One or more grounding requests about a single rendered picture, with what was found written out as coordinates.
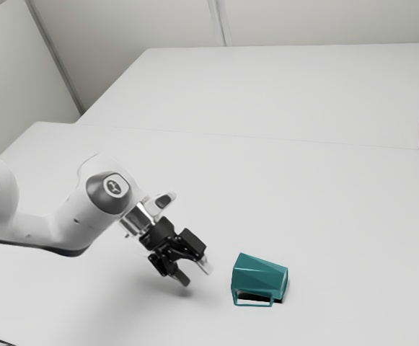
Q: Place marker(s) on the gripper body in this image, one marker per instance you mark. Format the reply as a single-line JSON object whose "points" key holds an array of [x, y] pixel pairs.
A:
{"points": [[166, 239]]}

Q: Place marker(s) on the teal faceted mug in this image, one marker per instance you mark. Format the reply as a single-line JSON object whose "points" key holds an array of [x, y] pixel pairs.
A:
{"points": [[257, 274]]}

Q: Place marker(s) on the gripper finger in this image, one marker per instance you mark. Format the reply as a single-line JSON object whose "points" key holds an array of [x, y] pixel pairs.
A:
{"points": [[182, 277], [205, 265]]}

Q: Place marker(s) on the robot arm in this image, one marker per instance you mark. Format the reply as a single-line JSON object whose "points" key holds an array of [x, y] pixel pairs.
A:
{"points": [[68, 223]]}

